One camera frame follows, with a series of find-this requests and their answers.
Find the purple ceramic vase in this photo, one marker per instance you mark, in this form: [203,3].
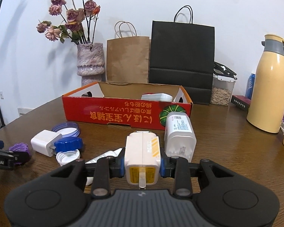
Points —
[90,63]

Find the purple ridged bottle cap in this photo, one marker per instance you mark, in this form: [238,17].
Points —
[21,153]

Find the red cardboard box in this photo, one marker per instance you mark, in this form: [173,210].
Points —
[116,103]

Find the blue bottle cap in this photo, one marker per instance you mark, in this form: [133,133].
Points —
[68,144]

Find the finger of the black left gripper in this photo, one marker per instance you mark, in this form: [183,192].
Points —
[6,158]

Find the dark red small box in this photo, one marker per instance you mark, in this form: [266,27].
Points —
[241,102]

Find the brown paper bag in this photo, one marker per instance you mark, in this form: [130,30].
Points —
[128,55]

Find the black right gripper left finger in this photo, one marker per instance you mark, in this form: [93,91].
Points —
[100,189]

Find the cream travel adapter plug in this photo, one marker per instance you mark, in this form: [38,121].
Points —
[142,159]

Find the white usb charger cube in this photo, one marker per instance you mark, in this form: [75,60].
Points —
[43,142]

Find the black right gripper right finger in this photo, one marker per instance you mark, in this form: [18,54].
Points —
[181,171]

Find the clear seed container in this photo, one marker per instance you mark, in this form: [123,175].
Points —
[223,83]

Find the dried rose bouquet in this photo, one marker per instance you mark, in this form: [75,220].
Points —
[79,19]

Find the white tube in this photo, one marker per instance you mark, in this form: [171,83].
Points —
[109,165]

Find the yellow thermos jug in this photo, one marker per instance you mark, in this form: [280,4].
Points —
[266,109]

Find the white red lint brush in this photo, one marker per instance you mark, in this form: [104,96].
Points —
[162,97]

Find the white bottle cap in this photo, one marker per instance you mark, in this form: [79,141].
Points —
[64,158]

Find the black paper bag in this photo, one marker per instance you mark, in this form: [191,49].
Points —
[183,54]

